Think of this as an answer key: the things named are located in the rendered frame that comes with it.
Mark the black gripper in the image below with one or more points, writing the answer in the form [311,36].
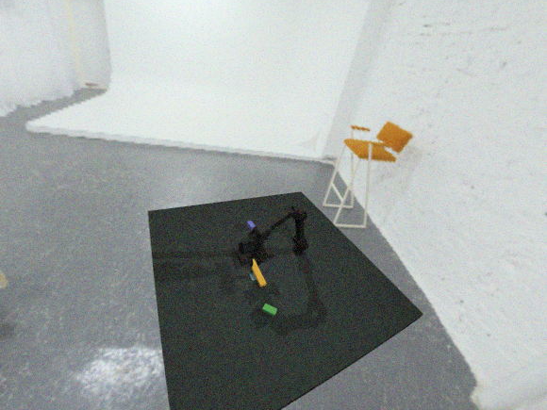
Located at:
[255,254]

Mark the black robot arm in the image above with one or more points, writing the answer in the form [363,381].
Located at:
[264,229]

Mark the green rectangular block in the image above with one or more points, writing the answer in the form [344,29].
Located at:
[269,309]

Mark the yellow bar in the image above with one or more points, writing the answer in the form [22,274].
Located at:
[260,279]

